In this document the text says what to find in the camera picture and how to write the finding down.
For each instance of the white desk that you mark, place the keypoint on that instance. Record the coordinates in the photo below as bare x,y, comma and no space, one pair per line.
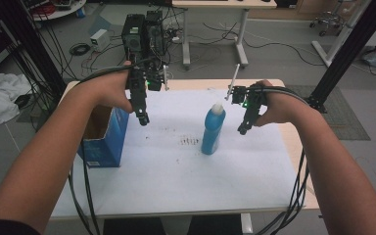
215,3

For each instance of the white metal stand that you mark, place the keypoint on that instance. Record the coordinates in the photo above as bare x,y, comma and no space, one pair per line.
338,42

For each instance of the black metal post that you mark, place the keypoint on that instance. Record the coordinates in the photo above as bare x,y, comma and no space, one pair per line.
352,49
36,45

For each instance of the grey floor rug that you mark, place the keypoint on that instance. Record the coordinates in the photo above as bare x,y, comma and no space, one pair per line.
342,114

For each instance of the person's dark sleeve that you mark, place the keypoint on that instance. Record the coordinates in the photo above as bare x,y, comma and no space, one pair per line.
3,228

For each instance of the person's right hand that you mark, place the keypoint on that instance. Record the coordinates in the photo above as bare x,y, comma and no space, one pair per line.
279,107

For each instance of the blue plastic bottle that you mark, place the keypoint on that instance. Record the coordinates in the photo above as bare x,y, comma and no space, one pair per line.
212,130

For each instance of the blue cardboard box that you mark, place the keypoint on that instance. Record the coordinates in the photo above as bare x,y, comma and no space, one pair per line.
106,147

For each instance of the white antenna rod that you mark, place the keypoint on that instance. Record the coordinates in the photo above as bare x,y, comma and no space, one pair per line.
165,78
233,81

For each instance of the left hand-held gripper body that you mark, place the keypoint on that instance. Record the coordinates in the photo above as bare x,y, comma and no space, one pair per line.
143,78

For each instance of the small white box device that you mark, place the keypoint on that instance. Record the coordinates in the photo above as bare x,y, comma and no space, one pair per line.
99,39

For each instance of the black computer tower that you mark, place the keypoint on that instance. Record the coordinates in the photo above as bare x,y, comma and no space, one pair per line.
133,36
154,32

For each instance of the office chair base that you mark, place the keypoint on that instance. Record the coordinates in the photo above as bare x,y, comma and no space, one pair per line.
328,21

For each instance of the person's left hand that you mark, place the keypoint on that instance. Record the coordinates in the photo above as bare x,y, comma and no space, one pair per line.
111,88

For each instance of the round white table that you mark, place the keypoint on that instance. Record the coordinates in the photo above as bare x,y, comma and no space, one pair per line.
65,11

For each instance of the white cloth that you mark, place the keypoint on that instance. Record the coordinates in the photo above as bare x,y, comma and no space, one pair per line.
0,94

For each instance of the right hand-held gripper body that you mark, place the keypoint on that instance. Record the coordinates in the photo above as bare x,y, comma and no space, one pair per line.
251,98

